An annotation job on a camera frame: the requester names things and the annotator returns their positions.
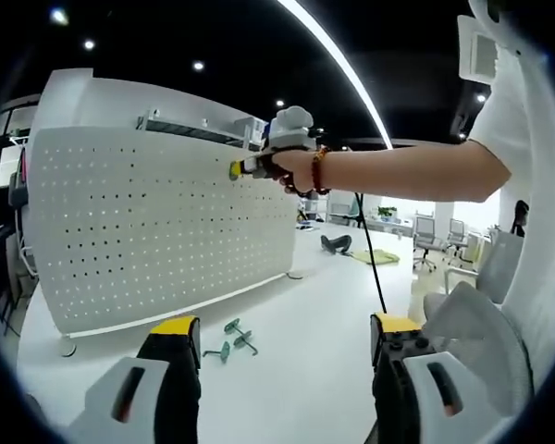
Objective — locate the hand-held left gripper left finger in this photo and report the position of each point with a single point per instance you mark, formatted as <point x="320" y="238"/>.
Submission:
<point x="176" y="379"/>

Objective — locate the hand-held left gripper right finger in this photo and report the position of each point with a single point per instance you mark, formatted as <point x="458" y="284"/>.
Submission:
<point x="398" y="379"/>

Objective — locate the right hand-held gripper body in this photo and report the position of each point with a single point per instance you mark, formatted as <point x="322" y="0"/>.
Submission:
<point x="291" y="129"/>

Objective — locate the white perforated mounting plate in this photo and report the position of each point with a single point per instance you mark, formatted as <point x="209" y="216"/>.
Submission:
<point x="143" y="231"/>

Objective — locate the round white plate foot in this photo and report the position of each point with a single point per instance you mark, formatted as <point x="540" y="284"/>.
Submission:
<point x="68" y="349"/>
<point x="297" y="276"/>

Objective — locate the person's right hand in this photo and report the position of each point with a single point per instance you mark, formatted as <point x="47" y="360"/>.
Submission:
<point x="300" y="166"/>

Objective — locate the metal shelf rack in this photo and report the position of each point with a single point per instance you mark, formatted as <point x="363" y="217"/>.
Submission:
<point x="180" y="126"/>

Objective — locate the ceiling light strip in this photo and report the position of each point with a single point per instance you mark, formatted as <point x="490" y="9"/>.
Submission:
<point x="337" y="55"/>

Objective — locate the white mesh office chair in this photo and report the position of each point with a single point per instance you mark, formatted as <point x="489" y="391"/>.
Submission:
<point x="481" y="333"/>

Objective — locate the black headset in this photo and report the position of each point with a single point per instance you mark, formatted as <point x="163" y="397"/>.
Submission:
<point x="335" y="242"/>

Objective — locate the yellow-green cloth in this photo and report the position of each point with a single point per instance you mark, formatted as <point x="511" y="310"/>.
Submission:
<point x="381" y="256"/>

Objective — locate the green potted plant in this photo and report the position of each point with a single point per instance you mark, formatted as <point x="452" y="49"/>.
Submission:
<point x="387" y="212"/>

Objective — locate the white ceiling air conditioner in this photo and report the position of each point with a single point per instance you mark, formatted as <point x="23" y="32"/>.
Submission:
<point x="481" y="51"/>

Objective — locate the dark equipment cabinet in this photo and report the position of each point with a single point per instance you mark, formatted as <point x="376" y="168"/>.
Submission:
<point x="0" y="273"/>

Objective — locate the person's white shirt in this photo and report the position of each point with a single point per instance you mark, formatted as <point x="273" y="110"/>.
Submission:
<point x="527" y="139"/>

